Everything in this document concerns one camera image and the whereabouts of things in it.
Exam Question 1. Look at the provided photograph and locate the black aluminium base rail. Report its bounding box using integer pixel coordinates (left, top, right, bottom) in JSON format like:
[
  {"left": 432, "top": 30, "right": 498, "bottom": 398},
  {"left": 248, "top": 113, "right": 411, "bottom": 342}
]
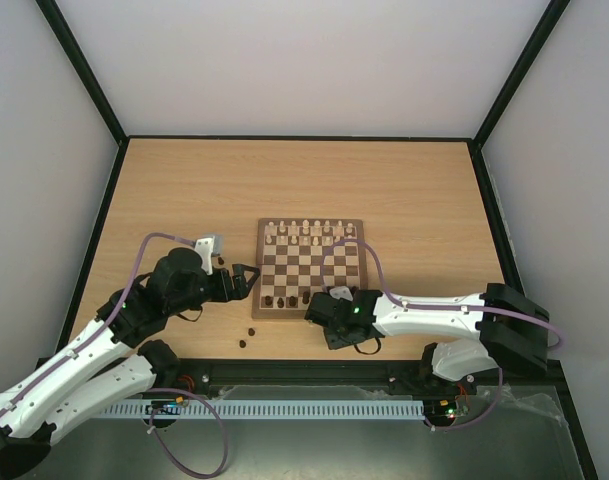
[{"left": 33, "top": 357, "right": 565, "bottom": 396}]

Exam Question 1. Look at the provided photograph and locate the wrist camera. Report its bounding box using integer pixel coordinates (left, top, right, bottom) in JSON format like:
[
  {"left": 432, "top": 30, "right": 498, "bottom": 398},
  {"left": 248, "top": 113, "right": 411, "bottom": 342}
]
[
  {"left": 329, "top": 286, "right": 353, "bottom": 302},
  {"left": 193, "top": 234, "right": 222, "bottom": 275}
]

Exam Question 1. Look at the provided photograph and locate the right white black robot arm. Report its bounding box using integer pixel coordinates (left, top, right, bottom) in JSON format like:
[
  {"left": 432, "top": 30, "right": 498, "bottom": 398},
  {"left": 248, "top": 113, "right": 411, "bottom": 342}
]
[{"left": 305, "top": 283, "right": 549, "bottom": 392}]

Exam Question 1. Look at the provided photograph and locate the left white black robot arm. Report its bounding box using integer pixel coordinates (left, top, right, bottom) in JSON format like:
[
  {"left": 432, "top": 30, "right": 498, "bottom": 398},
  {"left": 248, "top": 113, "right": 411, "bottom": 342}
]
[{"left": 0, "top": 248, "right": 260, "bottom": 479}]

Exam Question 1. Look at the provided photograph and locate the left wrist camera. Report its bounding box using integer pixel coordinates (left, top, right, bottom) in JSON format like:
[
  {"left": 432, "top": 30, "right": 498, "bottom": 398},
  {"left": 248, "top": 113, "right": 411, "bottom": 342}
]
[{"left": 193, "top": 234, "right": 222, "bottom": 275}]

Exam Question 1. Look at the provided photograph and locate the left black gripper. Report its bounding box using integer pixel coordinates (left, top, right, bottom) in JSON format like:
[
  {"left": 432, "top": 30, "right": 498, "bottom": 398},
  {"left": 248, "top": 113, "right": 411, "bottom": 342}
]
[{"left": 169, "top": 263, "right": 261, "bottom": 315}]

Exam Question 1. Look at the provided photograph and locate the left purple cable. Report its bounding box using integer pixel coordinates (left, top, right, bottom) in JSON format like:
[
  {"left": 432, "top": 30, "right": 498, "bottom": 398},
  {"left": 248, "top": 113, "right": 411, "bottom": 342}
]
[{"left": 0, "top": 232, "right": 230, "bottom": 476}]

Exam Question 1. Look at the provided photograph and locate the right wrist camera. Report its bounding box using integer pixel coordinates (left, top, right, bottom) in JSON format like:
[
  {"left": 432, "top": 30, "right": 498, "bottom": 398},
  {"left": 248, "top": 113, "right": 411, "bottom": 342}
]
[{"left": 329, "top": 286, "right": 353, "bottom": 302}]

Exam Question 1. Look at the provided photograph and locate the wooden chess board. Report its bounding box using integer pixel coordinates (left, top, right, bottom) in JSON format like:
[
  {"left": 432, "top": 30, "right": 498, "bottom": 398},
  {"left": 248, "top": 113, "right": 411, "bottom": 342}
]
[{"left": 252, "top": 217, "right": 368, "bottom": 320}]

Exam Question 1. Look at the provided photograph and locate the white slotted cable duct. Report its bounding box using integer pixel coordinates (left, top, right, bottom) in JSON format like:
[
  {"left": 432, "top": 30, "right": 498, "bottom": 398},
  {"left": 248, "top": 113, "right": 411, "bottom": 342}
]
[{"left": 96, "top": 399, "right": 425, "bottom": 421}]

